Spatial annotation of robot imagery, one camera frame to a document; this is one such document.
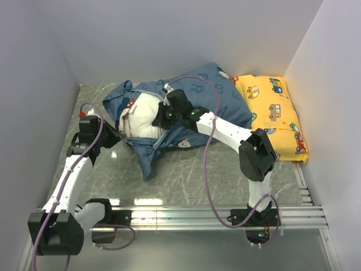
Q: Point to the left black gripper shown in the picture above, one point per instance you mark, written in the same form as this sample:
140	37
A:
115	135

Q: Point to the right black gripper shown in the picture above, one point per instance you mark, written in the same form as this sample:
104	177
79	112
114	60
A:
161	120

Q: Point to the white pillow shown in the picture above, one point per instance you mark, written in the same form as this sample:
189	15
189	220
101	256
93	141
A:
136	115

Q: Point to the blue cartoon mouse pillowcase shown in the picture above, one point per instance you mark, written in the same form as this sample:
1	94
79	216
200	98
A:
208	86

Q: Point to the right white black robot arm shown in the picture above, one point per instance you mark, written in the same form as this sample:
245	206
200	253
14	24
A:
256	154

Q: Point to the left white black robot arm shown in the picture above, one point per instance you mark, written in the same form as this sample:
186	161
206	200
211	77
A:
58	229

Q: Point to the yellow car print pillow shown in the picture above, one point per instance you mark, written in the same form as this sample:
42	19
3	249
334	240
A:
272	110

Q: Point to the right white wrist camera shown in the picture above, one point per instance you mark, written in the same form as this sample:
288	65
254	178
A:
167	88

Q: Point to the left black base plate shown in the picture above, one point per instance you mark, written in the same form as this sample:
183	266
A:
116	217

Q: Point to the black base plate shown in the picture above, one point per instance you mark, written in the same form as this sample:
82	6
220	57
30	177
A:
265	218
116	217

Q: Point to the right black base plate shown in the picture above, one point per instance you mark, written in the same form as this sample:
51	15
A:
265	218

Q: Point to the aluminium mounting rail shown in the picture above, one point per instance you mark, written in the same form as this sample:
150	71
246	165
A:
201	218

